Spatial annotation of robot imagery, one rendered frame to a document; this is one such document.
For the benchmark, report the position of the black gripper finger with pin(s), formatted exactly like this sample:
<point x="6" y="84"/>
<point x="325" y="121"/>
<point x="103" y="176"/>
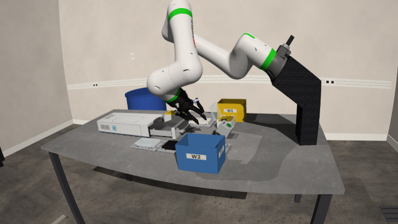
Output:
<point x="186" y="117"/>
<point x="199" y="110"/>

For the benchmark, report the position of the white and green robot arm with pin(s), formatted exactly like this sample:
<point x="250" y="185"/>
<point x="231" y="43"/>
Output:
<point x="187" y="69"/>

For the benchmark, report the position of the yellow bin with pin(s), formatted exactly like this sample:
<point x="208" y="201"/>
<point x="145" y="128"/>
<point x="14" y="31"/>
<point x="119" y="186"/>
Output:
<point x="237" y="108"/>

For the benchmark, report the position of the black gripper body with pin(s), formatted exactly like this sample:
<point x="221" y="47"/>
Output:
<point x="185" y="105"/>

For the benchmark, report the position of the blue bin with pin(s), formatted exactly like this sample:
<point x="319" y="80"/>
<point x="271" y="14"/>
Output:
<point x="204" y="153"/>

